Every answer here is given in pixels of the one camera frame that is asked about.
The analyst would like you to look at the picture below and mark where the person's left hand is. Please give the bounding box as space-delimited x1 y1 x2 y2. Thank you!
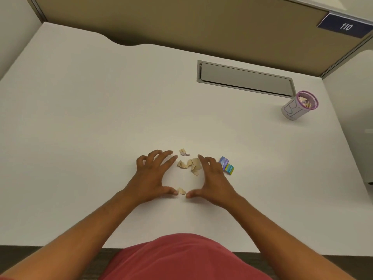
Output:
125 150 179 205

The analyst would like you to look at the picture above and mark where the person's right hand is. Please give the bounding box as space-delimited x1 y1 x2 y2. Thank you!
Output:
186 155 241 207

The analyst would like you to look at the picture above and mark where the person's right forearm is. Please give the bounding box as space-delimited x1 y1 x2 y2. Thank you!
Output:
226 195 356 280

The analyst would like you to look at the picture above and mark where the person's left forearm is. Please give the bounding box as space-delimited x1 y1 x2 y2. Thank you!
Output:
0 189 140 280

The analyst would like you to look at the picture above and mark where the pile of beige bandage strips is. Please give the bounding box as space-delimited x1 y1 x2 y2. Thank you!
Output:
177 158 203 176

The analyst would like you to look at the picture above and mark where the person's red shirt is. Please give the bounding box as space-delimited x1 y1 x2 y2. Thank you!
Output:
99 233 273 280

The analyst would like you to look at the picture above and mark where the tan partition panel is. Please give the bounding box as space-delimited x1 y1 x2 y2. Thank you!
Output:
26 0 373 77

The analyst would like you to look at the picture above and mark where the white cup with purple rim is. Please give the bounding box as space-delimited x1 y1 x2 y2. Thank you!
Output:
281 90 319 121

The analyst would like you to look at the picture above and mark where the blue number sign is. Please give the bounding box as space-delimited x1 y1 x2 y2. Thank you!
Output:
317 13 373 39

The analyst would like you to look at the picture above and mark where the grey desk cable cover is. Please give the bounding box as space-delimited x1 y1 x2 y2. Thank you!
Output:
197 60 296 98

